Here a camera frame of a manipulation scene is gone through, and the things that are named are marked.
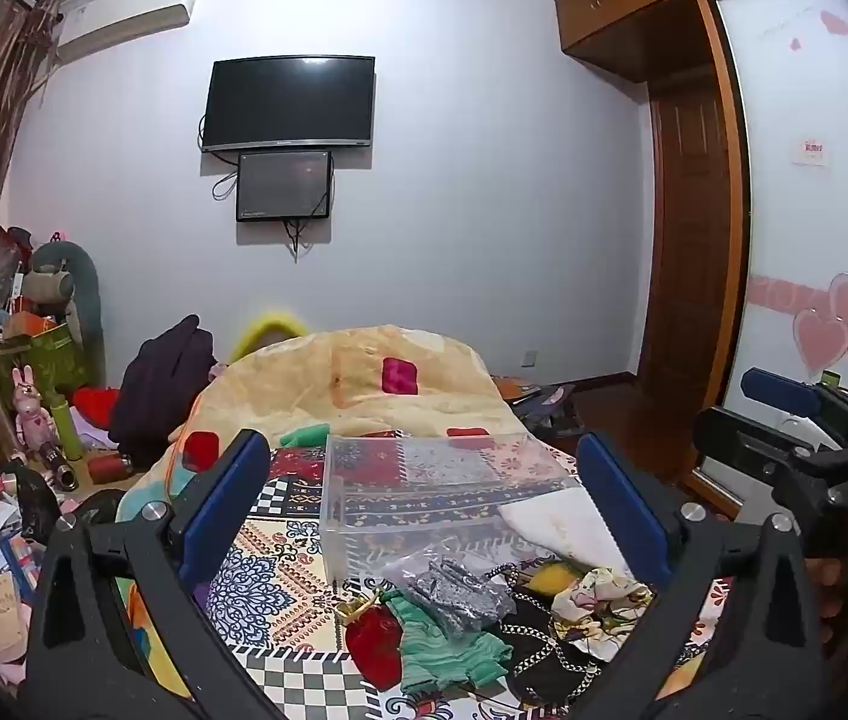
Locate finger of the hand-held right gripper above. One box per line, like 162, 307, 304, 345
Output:
692, 406, 807, 482
741, 368, 824, 419

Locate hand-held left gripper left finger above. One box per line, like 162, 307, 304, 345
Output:
23, 428, 297, 720

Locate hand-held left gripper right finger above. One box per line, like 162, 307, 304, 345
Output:
544, 431, 827, 720

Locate yellow soft pouch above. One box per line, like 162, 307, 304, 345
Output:
527, 562, 584, 599

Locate pink heart stickers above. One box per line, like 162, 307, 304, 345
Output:
791, 271, 848, 377

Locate small green cloth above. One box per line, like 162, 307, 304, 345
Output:
278, 424, 332, 450

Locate patterned bed sheet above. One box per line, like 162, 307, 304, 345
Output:
119, 427, 736, 720

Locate white floral cloth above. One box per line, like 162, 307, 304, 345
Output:
550, 565, 654, 662

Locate red-brown cylinder can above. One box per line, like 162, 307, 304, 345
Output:
88, 455, 135, 485

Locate dark purple jacket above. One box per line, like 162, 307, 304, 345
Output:
107, 314, 217, 467

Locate bag on floor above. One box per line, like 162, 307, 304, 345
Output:
494, 376, 584, 434

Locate red heart cushion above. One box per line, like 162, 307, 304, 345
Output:
71, 385, 122, 430

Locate wooden door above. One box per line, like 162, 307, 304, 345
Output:
635, 81, 752, 440

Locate black cylinder flashlight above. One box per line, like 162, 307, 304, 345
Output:
37, 442, 80, 494

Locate green tube bottle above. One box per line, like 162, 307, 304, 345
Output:
47, 398, 86, 464

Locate yellow patchwork quilt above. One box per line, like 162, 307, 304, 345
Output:
115, 322, 539, 533

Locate grey glitter cloth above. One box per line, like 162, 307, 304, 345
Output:
404, 558, 519, 632

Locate clear plastic storage box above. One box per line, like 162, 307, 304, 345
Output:
320, 433, 584, 586

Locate black plastic bag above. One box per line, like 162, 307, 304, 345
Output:
2, 460, 62, 545

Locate frosted sliding wardrobe door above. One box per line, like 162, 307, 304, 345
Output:
682, 0, 848, 520

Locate clear plastic bag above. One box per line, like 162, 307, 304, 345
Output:
382, 538, 474, 587

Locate pink rabbit doll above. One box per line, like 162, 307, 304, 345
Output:
11, 365, 59, 467

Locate red pouch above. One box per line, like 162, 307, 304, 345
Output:
344, 604, 404, 692

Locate green gift bag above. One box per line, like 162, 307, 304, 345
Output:
0, 321, 92, 412

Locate green knitted cloth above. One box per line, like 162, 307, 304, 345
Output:
380, 589, 513, 697

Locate grey plush toy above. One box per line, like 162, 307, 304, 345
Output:
23, 239, 104, 391

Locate wooden overhead cabinet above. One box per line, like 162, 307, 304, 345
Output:
552, 0, 696, 85

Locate white air conditioner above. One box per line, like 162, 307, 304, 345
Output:
0, 0, 191, 65

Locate black chain-print scarf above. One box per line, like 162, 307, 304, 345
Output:
497, 583, 646, 707

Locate small wall monitor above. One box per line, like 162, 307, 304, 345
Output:
235, 151, 334, 223

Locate black wall television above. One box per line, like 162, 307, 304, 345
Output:
200, 55, 377, 154

